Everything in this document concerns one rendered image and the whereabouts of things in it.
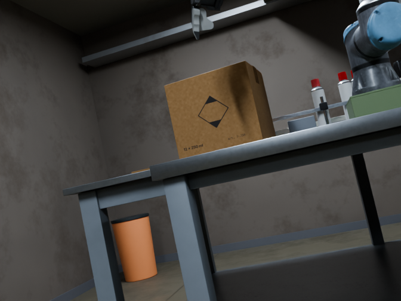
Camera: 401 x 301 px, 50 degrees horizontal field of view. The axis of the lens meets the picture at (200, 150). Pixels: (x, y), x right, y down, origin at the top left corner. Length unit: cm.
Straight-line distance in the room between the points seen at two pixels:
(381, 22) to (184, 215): 75
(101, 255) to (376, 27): 103
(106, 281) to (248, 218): 345
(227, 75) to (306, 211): 333
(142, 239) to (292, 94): 212
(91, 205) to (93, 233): 8
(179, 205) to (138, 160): 396
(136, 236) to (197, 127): 286
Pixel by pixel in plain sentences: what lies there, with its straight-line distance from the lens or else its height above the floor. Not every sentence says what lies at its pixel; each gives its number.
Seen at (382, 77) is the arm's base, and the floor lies 96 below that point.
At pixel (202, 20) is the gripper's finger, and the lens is 123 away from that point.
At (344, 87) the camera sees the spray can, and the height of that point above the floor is 102.
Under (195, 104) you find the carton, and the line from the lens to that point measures 148.
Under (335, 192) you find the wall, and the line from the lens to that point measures 464.
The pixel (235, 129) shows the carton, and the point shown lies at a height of 91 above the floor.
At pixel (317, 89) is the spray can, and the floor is 104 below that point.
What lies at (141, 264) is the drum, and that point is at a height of 15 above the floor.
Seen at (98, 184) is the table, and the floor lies 82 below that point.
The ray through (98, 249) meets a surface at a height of 63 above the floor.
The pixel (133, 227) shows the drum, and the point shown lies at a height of 50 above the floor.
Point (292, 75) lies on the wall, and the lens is 471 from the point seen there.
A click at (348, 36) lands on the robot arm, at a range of 150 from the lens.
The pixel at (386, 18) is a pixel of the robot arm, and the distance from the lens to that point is 134.
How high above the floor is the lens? 75
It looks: 5 degrees up
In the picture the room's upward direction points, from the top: 12 degrees counter-clockwise
